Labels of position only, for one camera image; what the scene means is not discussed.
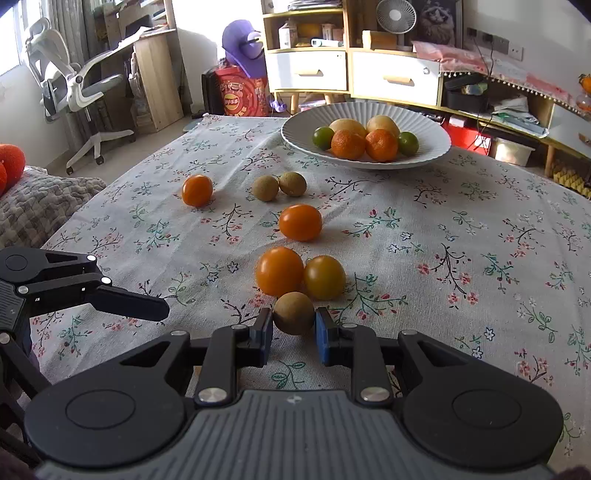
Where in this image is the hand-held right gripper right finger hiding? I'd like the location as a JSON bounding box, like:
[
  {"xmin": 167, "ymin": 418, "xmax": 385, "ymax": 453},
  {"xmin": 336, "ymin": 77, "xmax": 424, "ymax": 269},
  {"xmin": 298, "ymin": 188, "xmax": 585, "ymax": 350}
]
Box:
[{"xmin": 314, "ymin": 307, "xmax": 472, "ymax": 407}]

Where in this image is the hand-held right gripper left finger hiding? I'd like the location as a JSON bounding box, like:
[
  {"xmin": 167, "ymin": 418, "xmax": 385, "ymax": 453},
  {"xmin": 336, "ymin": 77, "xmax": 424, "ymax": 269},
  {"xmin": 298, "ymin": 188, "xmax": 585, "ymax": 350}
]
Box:
[{"xmin": 115, "ymin": 307, "xmax": 274, "ymax": 408}]

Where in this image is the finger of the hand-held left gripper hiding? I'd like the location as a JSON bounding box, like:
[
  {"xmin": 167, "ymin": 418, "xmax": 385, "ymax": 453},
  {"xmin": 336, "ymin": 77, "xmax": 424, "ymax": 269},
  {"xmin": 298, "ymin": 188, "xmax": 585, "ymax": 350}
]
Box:
[
  {"xmin": 0, "ymin": 332, "xmax": 51, "ymax": 467},
  {"xmin": 18, "ymin": 251, "xmax": 170, "ymax": 323}
]

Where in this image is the brown longan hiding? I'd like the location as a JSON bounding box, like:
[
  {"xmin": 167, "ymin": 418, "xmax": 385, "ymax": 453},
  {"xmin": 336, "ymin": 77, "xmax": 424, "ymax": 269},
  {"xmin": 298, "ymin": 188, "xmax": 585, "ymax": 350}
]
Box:
[
  {"xmin": 272, "ymin": 292, "xmax": 315, "ymax": 336},
  {"xmin": 279, "ymin": 172, "xmax": 308, "ymax": 196},
  {"xmin": 252, "ymin": 175, "xmax": 280, "ymax": 202}
]

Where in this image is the yellow-green tomato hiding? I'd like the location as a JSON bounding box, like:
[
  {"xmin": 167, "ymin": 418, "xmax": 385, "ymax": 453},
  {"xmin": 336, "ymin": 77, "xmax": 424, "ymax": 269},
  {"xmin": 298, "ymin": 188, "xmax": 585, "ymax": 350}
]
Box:
[{"xmin": 303, "ymin": 255, "xmax": 346, "ymax": 301}]

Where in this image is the orange tomato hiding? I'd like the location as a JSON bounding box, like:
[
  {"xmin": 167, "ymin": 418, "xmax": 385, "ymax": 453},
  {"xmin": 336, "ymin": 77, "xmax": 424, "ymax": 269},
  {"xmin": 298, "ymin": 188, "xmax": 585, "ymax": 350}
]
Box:
[
  {"xmin": 278, "ymin": 204, "xmax": 323, "ymax": 242},
  {"xmin": 181, "ymin": 174, "xmax": 214, "ymax": 208},
  {"xmin": 255, "ymin": 247, "xmax": 305, "ymax": 297}
]

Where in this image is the orange mandarin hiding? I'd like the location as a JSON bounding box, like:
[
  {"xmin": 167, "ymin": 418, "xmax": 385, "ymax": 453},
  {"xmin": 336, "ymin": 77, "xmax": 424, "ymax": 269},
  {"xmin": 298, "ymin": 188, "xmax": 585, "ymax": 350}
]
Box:
[
  {"xmin": 365, "ymin": 128, "xmax": 399, "ymax": 162},
  {"xmin": 331, "ymin": 130, "xmax": 367, "ymax": 161}
]

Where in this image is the white ribbed plate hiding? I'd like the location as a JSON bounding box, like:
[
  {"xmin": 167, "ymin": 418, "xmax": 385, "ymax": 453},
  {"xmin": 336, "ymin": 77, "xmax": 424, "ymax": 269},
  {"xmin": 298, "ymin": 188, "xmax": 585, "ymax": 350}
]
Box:
[{"xmin": 281, "ymin": 102, "xmax": 452, "ymax": 171}]

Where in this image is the yellow passion fruit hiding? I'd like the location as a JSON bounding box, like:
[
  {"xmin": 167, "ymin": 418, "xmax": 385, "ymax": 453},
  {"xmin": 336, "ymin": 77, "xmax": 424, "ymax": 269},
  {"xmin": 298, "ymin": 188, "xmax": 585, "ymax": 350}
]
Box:
[
  {"xmin": 329, "ymin": 118, "xmax": 369, "ymax": 139},
  {"xmin": 366, "ymin": 115, "xmax": 400, "ymax": 138}
]

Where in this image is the grey knitted blanket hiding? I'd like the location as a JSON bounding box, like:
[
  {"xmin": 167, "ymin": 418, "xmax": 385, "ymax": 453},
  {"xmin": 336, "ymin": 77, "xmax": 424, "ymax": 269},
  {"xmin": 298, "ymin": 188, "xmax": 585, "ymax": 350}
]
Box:
[{"xmin": 0, "ymin": 168, "xmax": 108, "ymax": 250}]

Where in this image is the orange plush toy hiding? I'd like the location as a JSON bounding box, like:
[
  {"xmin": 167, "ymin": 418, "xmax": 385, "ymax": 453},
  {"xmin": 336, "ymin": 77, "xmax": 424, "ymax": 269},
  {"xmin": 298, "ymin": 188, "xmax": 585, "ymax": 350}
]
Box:
[{"xmin": 0, "ymin": 143, "xmax": 27, "ymax": 195}]

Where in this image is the floral tablecloth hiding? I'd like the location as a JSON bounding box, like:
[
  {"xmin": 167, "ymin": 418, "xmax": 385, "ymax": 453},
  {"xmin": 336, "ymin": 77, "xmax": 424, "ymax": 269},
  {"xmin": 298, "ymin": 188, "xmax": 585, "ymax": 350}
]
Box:
[{"xmin": 34, "ymin": 113, "xmax": 591, "ymax": 467}]

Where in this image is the white office chair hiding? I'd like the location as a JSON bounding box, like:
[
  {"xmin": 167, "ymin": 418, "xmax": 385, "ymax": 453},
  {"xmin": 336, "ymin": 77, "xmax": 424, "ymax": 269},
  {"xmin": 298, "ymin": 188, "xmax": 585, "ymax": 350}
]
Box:
[{"xmin": 25, "ymin": 17, "xmax": 137, "ymax": 175}]

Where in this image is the black flat panel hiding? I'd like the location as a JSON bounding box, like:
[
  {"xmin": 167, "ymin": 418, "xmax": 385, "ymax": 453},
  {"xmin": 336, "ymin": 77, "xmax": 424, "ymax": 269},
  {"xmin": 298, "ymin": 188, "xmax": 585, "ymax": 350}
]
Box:
[{"xmin": 201, "ymin": 70, "xmax": 222, "ymax": 116}]

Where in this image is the light wooden desk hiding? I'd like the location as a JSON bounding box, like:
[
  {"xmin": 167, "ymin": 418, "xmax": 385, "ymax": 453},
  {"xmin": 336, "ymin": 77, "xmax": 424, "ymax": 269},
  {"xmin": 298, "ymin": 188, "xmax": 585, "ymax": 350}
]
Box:
[{"xmin": 92, "ymin": 0, "xmax": 185, "ymax": 134}]

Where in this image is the red gift box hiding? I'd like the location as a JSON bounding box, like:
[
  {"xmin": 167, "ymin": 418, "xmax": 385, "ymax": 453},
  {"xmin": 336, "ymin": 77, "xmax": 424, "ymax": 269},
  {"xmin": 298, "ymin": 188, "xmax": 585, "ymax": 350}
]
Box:
[{"xmin": 213, "ymin": 65, "xmax": 271, "ymax": 117}]

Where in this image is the red storage box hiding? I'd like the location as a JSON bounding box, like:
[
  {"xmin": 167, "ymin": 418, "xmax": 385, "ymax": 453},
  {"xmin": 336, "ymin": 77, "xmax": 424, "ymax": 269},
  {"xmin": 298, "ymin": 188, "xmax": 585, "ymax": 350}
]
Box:
[{"xmin": 445, "ymin": 122, "xmax": 492, "ymax": 151}]

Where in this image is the white storage bin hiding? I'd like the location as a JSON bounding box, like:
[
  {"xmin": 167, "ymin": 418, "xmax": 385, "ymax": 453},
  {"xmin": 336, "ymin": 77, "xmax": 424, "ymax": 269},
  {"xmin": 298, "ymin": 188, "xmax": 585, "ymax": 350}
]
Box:
[{"xmin": 489, "ymin": 137, "xmax": 539, "ymax": 168}]

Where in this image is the purple plush toy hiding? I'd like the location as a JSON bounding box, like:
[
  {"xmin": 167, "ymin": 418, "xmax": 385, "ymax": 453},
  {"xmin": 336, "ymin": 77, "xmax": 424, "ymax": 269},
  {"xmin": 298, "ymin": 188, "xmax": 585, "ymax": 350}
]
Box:
[{"xmin": 222, "ymin": 19, "xmax": 267, "ymax": 79}]

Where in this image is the black box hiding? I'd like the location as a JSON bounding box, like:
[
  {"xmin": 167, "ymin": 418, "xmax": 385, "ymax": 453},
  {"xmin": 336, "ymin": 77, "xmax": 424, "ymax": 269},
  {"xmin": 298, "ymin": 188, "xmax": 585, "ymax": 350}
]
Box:
[{"xmin": 443, "ymin": 76, "xmax": 490, "ymax": 114}]

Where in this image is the yellow egg tray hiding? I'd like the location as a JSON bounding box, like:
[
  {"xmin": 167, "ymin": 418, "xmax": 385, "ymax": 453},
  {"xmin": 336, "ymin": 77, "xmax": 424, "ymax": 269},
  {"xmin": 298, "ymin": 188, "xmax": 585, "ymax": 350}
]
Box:
[{"xmin": 551, "ymin": 161, "xmax": 591, "ymax": 200}]

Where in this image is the pile of papers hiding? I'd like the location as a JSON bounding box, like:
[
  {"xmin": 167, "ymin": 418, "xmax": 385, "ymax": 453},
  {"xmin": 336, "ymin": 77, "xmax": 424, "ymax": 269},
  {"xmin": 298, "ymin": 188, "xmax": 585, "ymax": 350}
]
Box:
[{"xmin": 480, "ymin": 95, "xmax": 550, "ymax": 139}]

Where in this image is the wooden box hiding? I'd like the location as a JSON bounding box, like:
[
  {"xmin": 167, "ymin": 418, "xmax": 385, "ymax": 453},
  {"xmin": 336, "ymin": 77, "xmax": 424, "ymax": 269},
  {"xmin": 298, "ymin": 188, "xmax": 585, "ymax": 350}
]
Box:
[{"xmin": 362, "ymin": 30, "xmax": 400, "ymax": 51}]

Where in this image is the wooden shelf cabinet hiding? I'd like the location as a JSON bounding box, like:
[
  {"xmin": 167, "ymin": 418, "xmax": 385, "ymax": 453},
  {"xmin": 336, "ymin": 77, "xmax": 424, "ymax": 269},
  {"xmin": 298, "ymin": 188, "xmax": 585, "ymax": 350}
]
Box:
[{"xmin": 261, "ymin": 0, "xmax": 445, "ymax": 116}]

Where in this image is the pink lace cloth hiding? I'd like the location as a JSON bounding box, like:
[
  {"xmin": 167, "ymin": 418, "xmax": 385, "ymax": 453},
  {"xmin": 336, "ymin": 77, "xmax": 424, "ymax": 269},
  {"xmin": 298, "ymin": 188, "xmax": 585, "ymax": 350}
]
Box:
[{"xmin": 412, "ymin": 41, "xmax": 585, "ymax": 100}]

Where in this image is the white desk fan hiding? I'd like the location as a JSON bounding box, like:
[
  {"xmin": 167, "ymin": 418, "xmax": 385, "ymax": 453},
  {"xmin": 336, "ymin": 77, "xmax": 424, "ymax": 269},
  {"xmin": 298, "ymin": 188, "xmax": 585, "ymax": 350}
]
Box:
[{"xmin": 375, "ymin": 0, "xmax": 416, "ymax": 35}]

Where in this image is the stack of documents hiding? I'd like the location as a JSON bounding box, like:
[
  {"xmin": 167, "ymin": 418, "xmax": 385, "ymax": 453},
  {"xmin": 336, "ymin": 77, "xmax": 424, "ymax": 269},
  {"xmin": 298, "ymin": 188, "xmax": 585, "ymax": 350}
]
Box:
[{"xmin": 288, "ymin": 0, "xmax": 342, "ymax": 11}]

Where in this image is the framed cat picture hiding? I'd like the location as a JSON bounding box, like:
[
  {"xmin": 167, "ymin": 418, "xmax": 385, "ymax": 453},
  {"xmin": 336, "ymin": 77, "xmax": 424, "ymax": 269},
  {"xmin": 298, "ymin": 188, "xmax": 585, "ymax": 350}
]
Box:
[{"xmin": 416, "ymin": 0, "xmax": 464, "ymax": 47}]

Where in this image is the orange decoration on glass jar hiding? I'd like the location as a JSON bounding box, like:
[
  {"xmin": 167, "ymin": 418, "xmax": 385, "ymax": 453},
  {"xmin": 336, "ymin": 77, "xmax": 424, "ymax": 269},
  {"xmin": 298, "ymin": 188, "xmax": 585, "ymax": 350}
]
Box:
[{"xmin": 575, "ymin": 74, "xmax": 591, "ymax": 112}]

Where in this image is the white drawer wooden handle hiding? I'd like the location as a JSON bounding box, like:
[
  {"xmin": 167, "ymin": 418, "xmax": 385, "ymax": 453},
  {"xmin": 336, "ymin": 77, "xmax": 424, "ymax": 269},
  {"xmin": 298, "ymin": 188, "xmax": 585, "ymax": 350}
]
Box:
[
  {"xmin": 352, "ymin": 51, "xmax": 441, "ymax": 108},
  {"xmin": 266, "ymin": 50, "xmax": 348, "ymax": 92}
]

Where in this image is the white drawer gold handle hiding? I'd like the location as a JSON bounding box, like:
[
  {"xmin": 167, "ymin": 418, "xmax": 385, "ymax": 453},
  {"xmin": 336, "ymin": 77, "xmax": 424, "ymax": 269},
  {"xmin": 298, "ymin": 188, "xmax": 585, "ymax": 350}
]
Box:
[{"xmin": 549, "ymin": 104, "xmax": 591, "ymax": 148}]

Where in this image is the wall socket strip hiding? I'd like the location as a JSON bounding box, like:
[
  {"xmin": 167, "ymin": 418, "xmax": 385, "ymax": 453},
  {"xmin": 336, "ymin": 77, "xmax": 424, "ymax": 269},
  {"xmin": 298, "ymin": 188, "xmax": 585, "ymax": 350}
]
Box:
[{"xmin": 466, "ymin": 28, "xmax": 525, "ymax": 62}]

